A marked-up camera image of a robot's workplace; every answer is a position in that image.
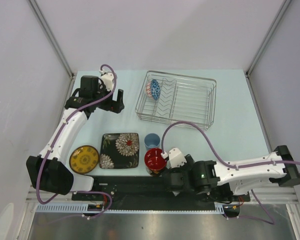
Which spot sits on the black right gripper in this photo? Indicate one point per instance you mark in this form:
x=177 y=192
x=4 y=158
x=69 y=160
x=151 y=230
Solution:
x=189 y=160

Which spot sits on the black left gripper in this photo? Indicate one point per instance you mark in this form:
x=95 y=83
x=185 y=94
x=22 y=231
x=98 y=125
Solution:
x=115 y=106

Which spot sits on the red black skull mug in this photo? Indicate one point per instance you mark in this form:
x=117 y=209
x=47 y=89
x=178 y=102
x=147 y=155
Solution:
x=155 y=164

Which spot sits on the blue triangle pattern bowl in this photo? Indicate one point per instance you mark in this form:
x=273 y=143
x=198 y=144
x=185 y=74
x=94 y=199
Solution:
x=153 y=89

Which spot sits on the light blue cup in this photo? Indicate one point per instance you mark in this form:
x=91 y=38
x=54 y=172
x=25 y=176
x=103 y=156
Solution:
x=151 y=141

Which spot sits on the metal wire dish rack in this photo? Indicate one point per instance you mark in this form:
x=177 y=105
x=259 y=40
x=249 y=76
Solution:
x=182 y=98

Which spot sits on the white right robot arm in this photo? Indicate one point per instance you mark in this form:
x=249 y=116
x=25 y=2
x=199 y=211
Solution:
x=278 y=167

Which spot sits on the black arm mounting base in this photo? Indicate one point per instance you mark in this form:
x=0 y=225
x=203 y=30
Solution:
x=150 y=190

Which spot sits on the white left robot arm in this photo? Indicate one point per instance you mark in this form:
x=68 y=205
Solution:
x=50 y=171

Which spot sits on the black square floral plate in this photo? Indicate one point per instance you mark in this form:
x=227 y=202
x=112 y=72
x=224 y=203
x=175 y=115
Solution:
x=120 y=150

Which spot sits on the yellow round plate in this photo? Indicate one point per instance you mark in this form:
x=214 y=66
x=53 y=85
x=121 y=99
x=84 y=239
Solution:
x=84 y=159

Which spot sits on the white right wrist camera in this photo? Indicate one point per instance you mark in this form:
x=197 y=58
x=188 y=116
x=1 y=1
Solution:
x=174 y=158

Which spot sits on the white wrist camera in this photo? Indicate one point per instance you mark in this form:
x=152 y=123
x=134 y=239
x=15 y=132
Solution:
x=108 y=79
x=174 y=158

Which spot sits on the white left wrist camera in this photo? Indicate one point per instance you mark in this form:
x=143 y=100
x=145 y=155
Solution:
x=108 y=79

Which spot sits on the white slotted cable duct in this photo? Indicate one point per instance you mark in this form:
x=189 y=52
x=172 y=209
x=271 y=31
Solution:
x=94 y=208

